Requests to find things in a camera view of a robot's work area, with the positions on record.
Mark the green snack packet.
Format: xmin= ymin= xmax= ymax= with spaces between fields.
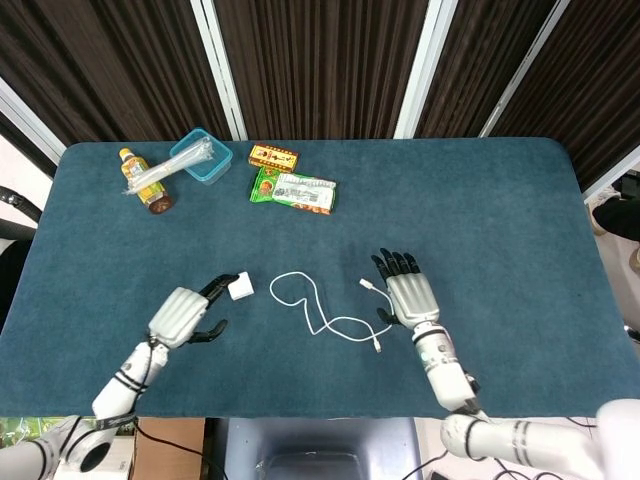
xmin=249 ymin=166 xmax=338 ymax=216

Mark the white power adapter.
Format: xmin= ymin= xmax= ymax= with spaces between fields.
xmin=227 ymin=271 xmax=254 ymax=302

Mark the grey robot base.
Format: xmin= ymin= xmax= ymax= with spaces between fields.
xmin=222 ymin=417 xmax=424 ymax=480

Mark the thin black wire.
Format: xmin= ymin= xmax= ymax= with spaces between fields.
xmin=403 ymin=449 xmax=536 ymax=480

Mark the teal tablecloth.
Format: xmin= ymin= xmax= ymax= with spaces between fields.
xmin=0 ymin=137 xmax=640 ymax=420

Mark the red yellow small box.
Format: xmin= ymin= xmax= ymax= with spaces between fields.
xmin=248 ymin=143 xmax=301 ymax=171

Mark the brown cardboard box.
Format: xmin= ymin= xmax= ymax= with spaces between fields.
xmin=132 ymin=417 xmax=207 ymax=480

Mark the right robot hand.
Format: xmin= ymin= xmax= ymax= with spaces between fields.
xmin=370 ymin=247 xmax=441 ymax=330

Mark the black bag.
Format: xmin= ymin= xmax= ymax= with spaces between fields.
xmin=592 ymin=197 xmax=640 ymax=237

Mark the green printed box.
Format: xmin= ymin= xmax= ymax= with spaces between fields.
xmin=0 ymin=416 xmax=139 ymax=441

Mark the blue clear plastic container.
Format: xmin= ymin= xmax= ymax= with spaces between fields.
xmin=169 ymin=127 xmax=234 ymax=186

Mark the black chair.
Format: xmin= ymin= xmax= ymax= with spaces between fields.
xmin=0 ymin=183 xmax=44 ymax=224

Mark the white charger with cable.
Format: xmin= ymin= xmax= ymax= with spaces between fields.
xmin=269 ymin=271 xmax=397 ymax=355

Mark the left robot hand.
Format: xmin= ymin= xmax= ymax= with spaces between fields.
xmin=147 ymin=272 xmax=240 ymax=350

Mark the dark brown curtain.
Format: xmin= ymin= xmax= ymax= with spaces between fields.
xmin=414 ymin=0 xmax=557 ymax=139
xmin=0 ymin=0 xmax=232 ymax=177
xmin=492 ymin=0 xmax=640 ymax=192
xmin=213 ymin=0 xmax=430 ymax=141

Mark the yellow label drink bottle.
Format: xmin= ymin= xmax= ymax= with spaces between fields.
xmin=118 ymin=147 xmax=175 ymax=216

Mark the white partition post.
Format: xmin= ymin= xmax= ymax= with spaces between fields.
xmin=479 ymin=0 xmax=572 ymax=138
xmin=393 ymin=0 xmax=446 ymax=140
xmin=582 ymin=144 xmax=640 ymax=202
xmin=189 ymin=0 xmax=249 ymax=142
xmin=0 ymin=77 xmax=68 ymax=167

